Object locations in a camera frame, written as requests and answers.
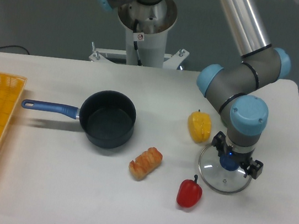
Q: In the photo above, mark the red bell pepper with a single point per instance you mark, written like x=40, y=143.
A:
x=189, y=193

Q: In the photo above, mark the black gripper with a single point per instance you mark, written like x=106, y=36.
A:
x=236, y=155

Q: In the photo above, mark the toy bread loaf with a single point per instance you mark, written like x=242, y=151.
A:
x=145, y=163

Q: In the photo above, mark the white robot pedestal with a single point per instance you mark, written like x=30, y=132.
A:
x=146, y=34

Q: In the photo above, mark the yellow bell pepper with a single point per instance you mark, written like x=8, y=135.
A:
x=199, y=126

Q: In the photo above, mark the dark saucepan blue handle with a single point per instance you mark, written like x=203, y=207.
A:
x=107, y=117

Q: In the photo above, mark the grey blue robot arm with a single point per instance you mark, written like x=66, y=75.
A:
x=229, y=91

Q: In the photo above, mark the glass lid blue knob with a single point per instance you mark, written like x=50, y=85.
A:
x=221, y=174

